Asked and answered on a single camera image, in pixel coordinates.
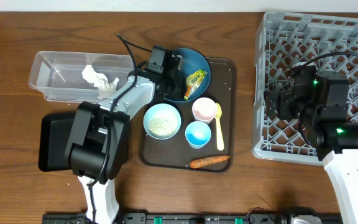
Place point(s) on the orange carrot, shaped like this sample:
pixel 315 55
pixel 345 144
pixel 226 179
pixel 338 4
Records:
pixel 206 161

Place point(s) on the yellow plastic spoon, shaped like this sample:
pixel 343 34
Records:
pixel 219 134

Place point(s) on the light blue cup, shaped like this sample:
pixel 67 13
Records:
pixel 198 134

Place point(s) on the clear plastic bin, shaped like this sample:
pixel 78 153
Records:
pixel 58 74

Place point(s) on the light blue bowl with rice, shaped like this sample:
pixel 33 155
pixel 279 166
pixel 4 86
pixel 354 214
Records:
pixel 162 121

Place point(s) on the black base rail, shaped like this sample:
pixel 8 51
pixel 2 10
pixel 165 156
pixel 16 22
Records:
pixel 141 218

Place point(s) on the yellow green snack wrapper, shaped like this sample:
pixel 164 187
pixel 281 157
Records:
pixel 193 81

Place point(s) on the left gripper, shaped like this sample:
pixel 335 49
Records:
pixel 180 88

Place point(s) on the pink cup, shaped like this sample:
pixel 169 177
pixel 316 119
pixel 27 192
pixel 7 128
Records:
pixel 204 109

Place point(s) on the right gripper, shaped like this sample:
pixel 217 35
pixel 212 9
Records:
pixel 284 99

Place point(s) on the grey dishwasher rack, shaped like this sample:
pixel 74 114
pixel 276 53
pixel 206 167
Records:
pixel 282 40

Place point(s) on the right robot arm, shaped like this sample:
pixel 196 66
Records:
pixel 318 101

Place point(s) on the white tissue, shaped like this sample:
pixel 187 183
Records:
pixel 100 81

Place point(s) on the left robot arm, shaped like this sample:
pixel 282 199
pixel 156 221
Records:
pixel 137 92

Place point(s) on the black plastic bin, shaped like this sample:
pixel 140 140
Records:
pixel 53 140

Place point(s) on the dark blue plate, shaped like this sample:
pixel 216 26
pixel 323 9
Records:
pixel 193 61

